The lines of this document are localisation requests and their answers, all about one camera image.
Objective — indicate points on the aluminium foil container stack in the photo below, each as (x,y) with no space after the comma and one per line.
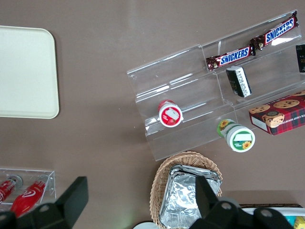
(181,195)

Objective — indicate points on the small black box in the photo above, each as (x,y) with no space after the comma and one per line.
(239,82)
(301,58)

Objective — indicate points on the red tartan cookie box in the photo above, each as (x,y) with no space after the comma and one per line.
(283,114)

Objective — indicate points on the yellow snack pack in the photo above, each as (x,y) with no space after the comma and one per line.
(300,223)

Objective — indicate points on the oval light wicker basket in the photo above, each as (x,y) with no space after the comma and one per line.
(159,181)

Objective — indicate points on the red lid yogurt cup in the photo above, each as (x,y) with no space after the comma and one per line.
(171,115)

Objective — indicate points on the cream plastic tray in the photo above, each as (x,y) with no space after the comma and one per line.
(26,71)

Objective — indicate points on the clear acrylic bottle rack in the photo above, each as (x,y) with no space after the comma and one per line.
(51,186)

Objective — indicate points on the red cola bottle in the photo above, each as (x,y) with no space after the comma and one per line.
(26,200)
(6,190)

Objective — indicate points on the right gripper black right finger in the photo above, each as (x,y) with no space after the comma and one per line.
(214,214)

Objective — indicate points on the green lid yogurt cup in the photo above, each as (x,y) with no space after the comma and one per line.
(240,139)

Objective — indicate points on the Snickers chocolate bar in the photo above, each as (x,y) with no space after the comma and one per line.
(276,32)
(232,58)

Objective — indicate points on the teal snack pack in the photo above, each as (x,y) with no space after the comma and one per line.
(290,220)

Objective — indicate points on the clear acrylic stepped shelf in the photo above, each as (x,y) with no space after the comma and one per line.
(190,81)

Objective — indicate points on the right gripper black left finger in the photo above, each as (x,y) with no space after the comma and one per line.
(66,202)

